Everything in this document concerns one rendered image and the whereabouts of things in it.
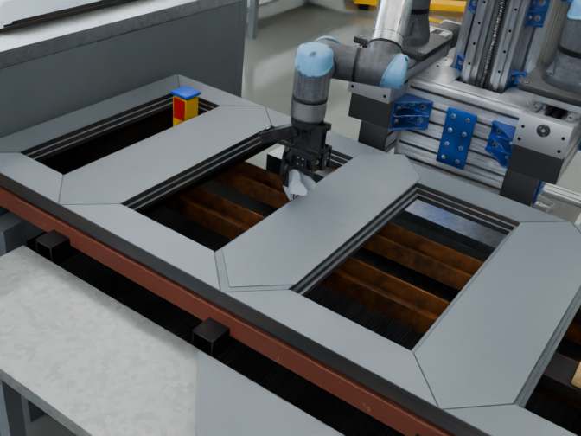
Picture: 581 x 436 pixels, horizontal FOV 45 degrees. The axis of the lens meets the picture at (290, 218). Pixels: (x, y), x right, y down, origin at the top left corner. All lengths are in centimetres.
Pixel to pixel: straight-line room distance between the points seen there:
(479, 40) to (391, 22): 65
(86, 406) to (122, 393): 6
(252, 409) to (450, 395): 32
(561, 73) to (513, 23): 22
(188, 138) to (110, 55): 38
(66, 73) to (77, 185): 44
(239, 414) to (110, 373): 26
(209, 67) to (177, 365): 133
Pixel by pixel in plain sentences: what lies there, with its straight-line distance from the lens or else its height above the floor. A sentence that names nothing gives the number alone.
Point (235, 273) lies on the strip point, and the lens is 137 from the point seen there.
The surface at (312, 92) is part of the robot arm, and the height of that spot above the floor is 113.
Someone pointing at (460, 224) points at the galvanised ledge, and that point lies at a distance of 198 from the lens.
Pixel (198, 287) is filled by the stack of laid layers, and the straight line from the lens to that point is 137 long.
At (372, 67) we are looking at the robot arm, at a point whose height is 117.
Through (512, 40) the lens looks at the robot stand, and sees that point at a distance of 216.
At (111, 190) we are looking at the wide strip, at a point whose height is 85.
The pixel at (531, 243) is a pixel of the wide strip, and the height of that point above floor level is 85.
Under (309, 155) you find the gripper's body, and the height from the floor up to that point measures 100.
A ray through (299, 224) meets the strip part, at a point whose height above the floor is 85.
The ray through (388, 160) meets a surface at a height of 85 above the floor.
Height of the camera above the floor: 168
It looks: 32 degrees down
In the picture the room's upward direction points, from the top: 7 degrees clockwise
